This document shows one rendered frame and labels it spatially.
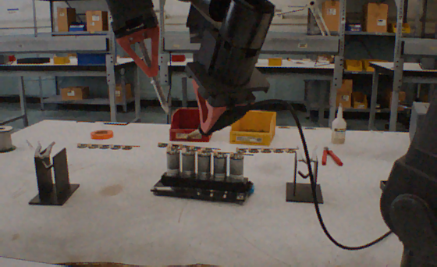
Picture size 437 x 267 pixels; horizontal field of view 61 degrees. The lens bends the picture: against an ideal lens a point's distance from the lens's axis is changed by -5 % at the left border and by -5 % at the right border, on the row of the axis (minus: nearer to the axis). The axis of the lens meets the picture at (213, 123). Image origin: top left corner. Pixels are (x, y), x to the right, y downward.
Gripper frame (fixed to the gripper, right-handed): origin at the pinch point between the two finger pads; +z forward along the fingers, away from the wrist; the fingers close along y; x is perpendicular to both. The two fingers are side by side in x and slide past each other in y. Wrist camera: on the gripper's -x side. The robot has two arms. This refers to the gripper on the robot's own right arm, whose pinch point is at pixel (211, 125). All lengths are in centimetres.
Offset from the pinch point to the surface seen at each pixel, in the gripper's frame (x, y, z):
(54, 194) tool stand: -8.0, 21.1, 19.2
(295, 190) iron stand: 9.6, -13.3, 8.2
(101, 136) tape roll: -34.6, 4.9, 33.4
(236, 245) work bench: 16.3, 3.1, 5.9
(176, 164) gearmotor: -4.2, 1.2, 12.6
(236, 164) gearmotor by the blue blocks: 1.9, -5.9, 7.9
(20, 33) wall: -496, -15, 265
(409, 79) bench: -91, -239, 74
